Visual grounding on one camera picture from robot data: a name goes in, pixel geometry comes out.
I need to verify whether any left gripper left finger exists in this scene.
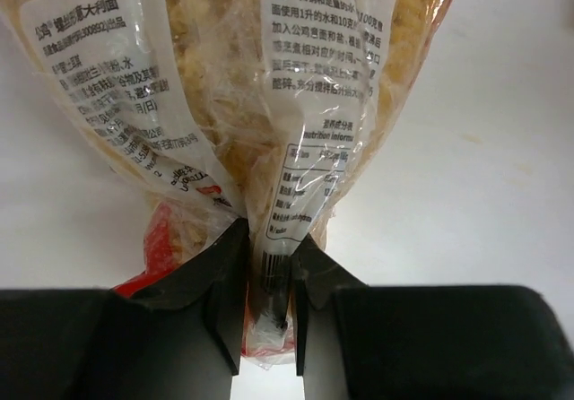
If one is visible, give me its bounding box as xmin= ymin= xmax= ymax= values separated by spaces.
xmin=1 ymin=220 xmax=249 ymax=399

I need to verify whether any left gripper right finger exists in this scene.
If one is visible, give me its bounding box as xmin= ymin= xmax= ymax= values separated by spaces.
xmin=291 ymin=239 xmax=573 ymax=399

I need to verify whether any red pasta bag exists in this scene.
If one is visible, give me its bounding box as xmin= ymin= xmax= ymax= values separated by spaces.
xmin=1 ymin=0 xmax=452 ymax=367

